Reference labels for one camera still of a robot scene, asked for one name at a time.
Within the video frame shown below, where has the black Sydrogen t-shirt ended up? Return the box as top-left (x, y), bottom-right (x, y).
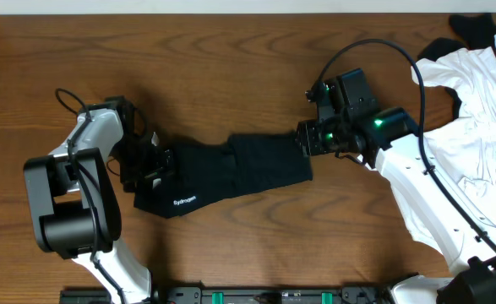
top-left (134, 133), bottom-right (313, 219)

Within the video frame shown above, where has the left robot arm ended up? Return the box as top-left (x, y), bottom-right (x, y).
top-left (24, 96), bottom-right (172, 303)

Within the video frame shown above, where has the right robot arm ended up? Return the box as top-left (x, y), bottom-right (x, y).
top-left (297, 108), bottom-right (496, 303)

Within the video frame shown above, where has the white shirt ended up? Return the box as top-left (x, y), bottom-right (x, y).
top-left (393, 32), bottom-right (496, 254)

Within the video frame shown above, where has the black garment at corner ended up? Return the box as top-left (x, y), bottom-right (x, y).
top-left (417, 14), bottom-right (496, 61)

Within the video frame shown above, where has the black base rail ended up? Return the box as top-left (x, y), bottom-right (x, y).
top-left (59, 274), bottom-right (455, 304)

